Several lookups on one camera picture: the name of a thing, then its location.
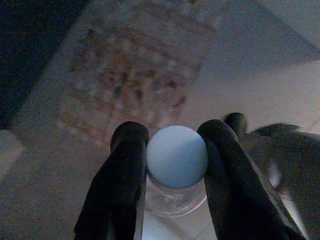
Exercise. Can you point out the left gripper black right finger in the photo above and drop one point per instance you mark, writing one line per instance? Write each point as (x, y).
(237, 195)

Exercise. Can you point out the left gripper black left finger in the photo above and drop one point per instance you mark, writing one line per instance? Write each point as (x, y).
(117, 187)

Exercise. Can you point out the clear bottle pale cap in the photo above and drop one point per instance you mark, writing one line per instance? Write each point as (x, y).
(175, 155)

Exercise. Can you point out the robot left foot black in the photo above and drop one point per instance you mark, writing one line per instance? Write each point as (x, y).
(235, 121)

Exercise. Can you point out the patterned rug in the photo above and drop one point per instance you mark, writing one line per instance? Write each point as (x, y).
(130, 62)

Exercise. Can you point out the dark furniture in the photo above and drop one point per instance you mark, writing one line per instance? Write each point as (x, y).
(22, 50)

